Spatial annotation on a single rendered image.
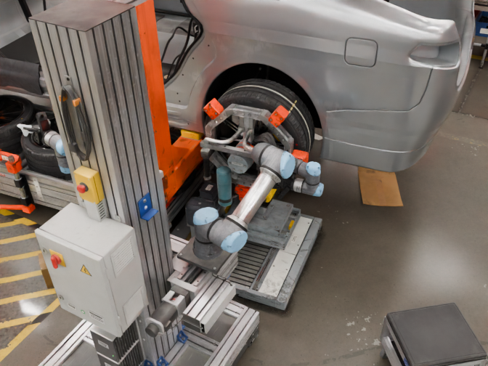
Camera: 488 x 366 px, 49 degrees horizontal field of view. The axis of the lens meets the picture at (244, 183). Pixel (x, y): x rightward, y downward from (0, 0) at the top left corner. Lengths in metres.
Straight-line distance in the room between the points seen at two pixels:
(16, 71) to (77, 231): 2.31
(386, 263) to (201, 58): 1.82
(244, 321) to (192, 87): 1.47
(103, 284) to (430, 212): 2.75
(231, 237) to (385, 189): 2.21
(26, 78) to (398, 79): 2.64
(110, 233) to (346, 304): 1.80
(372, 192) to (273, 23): 1.81
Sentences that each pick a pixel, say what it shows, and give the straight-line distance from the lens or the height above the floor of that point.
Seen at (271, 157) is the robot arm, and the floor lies 1.24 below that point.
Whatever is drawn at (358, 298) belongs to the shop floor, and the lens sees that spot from 3.53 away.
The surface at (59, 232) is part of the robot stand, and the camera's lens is 2.23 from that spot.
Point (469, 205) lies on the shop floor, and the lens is 4.41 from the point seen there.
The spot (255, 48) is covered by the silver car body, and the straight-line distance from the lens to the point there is 3.12.
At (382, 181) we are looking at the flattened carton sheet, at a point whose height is 0.01.
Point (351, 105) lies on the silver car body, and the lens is 3.09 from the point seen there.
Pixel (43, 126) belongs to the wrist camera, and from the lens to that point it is 2.86.
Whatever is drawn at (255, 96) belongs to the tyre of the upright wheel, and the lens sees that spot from 3.09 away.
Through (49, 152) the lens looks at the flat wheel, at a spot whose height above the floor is 0.50.
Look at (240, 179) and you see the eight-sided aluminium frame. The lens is 3.36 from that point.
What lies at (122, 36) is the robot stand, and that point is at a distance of 1.91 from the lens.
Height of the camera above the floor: 2.66
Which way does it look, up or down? 38 degrees down
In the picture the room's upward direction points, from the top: 1 degrees counter-clockwise
